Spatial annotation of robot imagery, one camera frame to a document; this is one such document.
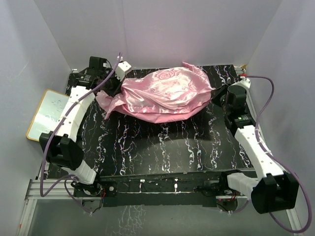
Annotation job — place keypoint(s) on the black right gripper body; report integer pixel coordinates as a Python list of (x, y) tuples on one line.
[(222, 100)]

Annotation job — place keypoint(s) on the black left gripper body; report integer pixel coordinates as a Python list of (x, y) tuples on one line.
[(111, 85)]

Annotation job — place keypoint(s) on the pink satin pillowcase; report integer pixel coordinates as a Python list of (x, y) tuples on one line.
[(166, 95)]

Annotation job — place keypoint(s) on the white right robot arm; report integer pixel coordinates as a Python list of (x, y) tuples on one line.
[(274, 189)]

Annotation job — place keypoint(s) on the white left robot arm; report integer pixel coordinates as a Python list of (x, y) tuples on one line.
[(59, 144)]

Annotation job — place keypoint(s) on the small whiteboard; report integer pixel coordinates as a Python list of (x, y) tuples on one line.
[(46, 116)]

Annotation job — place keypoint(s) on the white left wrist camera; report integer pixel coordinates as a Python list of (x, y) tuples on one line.
[(122, 69)]

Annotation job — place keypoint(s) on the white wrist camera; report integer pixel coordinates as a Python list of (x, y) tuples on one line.
[(244, 82), (122, 69)]

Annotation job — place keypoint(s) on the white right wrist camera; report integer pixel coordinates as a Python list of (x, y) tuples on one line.
[(244, 82)]

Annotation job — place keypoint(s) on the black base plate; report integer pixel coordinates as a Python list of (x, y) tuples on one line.
[(170, 189)]

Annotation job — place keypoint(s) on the aluminium frame rails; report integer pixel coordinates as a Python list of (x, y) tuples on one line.
[(33, 196)]

